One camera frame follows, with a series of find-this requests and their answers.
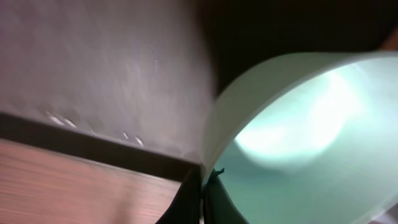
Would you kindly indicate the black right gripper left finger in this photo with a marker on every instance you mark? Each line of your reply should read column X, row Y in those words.
column 185, row 207

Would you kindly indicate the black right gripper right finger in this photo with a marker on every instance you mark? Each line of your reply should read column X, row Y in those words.
column 218, row 207

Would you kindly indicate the mint green bowl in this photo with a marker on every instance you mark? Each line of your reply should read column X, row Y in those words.
column 308, row 138

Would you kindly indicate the brown serving tray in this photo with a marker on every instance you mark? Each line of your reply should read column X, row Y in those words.
column 124, row 83

